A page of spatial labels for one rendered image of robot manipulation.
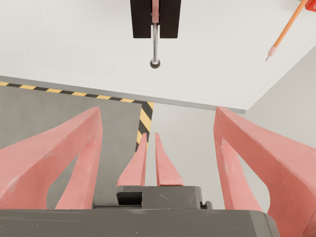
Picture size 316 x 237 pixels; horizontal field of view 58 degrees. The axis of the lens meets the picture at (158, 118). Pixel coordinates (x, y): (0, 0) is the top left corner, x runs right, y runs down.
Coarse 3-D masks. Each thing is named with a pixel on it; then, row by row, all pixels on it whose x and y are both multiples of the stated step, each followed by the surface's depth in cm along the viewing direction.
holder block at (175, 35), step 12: (132, 0) 23; (144, 0) 23; (168, 0) 23; (180, 0) 23; (132, 12) 24; (144, 12) 24; (168, 12) 24; (132, 24) 25; (144, 24) 25; (168, 24) 25; (144, 36) 26; (168, 36) 26
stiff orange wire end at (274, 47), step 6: (306, 0) 22; (300, 6) 22; (294, 12) 23; (294, 18) 23; (288, 24) 24; (282, 36) 25; (276, 42) 25; (270, 48) 26; (276, 48) 26; (270, 54) 27
